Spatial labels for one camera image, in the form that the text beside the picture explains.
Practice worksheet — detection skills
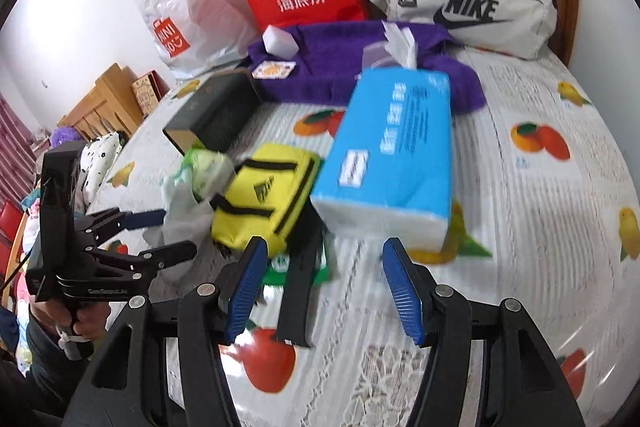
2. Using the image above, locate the dark tea box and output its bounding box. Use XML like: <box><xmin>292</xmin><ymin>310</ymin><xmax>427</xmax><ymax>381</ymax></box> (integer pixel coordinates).
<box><xmin>162</xmin><ymin>69</ymin><xmax>263</xmax><ymax>155</ymax></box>

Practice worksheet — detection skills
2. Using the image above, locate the yellow small bag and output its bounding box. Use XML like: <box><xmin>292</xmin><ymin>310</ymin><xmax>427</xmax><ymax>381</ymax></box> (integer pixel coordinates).
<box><xmin>210</xmin><ymin>143</ymin><xmax>325</xmax><ymax>350</ymax></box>

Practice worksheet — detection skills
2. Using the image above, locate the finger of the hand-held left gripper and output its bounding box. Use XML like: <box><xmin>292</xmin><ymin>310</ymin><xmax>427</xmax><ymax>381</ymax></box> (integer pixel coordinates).
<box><xmin>75</xmin><ymin>208</ymin><xmax>167</xmax><ymax>253</ymax></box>
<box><xmin>92</xmin><ymin>241</ymin><xmax>198</xmax><ymax>283</ymax></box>

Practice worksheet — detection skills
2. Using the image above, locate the grey waist bag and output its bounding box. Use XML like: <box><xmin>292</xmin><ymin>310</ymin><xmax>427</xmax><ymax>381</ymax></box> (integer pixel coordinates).
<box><xmin>364</xmin><ymin>0</ymin><xmax>558</xmax><ymax>60</ymax></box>

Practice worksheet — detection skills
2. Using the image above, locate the fruit print packet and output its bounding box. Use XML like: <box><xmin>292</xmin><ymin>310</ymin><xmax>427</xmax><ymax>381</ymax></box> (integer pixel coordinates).
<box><xmin>250</xmin><ymin>60</ymin><xmax>298</xmax><ymax>81</ymax></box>

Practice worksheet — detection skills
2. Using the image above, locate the purple fuzzy towel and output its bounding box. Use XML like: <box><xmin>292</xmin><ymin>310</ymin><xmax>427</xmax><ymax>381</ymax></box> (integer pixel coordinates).
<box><xmin>247</xmin><ymin>21</ymin><xmax>488</xmax><ymax>112</ymax></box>

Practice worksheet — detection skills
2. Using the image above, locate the red chair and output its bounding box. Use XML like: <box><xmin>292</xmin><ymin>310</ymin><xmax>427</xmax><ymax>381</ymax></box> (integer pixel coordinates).
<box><xmin>0</xmin><ymin>202</ymin><xmax>26</xmax><ymax>278</ymax></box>

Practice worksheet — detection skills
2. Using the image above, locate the person's left hand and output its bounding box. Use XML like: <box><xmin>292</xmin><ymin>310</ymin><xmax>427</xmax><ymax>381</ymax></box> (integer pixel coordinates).
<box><xmin>47</xmin><ymin>299</ymin><xmax>108</xmax><ymax>343</ymax></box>

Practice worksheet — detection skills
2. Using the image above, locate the white plastic shopping bag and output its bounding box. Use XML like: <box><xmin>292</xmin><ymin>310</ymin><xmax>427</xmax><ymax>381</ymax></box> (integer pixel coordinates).
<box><xmin>129</xmin><ymin>0</ymin><xmax>261</xmax><ymax>80</ymax></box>

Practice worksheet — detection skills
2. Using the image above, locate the purple plush toy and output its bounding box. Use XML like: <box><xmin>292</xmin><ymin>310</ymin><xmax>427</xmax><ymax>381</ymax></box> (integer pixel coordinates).
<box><xmin>52</xmin><ymin>127</ymin><xmax>83</xmax><ymax>148</ymax></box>

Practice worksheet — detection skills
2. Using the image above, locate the blue tissue pack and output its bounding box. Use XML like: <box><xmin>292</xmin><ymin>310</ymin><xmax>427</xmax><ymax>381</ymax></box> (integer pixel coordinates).
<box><xmin>309</xmin><ymin>21</ymin><xmax>453</xmax><ymax>253</ymax></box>

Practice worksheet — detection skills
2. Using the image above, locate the green white packet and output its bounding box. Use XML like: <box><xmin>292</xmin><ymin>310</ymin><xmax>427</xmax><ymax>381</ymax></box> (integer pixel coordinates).
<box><xmin>180</xmin><ymin>148</ymin><xmax>236</xmax><ymax>202</ymax></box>

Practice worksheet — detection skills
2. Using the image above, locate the white thin plastic bag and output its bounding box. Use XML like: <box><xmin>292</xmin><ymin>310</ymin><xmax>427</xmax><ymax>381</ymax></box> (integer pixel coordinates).
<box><xmin>142</xmin><ymin>172</ymin><xmax>221</xmax><ymax>283</ymax></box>

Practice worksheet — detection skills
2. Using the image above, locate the white small box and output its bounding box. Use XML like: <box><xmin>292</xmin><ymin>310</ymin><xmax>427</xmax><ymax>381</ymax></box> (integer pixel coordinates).
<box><xmin>262</xmin><ymin>25</ymin><xmax>301</xmax><ymax>60</ymax></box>

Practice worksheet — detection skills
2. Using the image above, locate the fruit print tablecloth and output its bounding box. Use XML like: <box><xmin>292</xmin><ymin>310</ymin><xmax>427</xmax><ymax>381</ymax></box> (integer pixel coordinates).
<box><xmin>80</xmin><ymin>42</ymin><xmax>640</xmax><ymax>427</ymax></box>

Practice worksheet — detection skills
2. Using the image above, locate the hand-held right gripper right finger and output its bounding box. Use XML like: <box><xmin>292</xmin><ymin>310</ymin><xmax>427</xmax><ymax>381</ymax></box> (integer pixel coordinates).
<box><xmin>382</xmin><ymin>238</ymin><xmax>586</xmax><ymax>427</ymax></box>

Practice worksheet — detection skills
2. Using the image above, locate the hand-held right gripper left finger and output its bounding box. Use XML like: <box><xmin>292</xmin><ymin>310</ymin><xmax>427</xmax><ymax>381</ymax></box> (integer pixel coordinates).
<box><xmin>62</xmin><ymin>237</ymin><xmax>269</xmax><ymax>427</ymax></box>

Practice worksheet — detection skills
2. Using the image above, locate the red striped curtain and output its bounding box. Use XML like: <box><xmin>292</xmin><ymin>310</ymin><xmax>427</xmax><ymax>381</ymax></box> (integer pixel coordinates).
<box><xmin>0</xmin><ymin>94</ymin><xmax>38</xmax><ymax>208</ymax></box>

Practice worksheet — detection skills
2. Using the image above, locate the polka dot pillow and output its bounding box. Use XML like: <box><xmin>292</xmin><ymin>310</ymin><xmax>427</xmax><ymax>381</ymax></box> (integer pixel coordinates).
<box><xmin>80</xmin><ymin>132</ymin><xmax>126</xmax><ymax>202</ymax></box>

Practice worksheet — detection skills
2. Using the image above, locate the patterned box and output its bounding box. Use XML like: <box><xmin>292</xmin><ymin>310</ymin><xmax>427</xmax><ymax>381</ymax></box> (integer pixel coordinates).
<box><xmin>131</xmin><ymin>73</ymin><xmax>168</xmax><ymax>115</ymax></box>

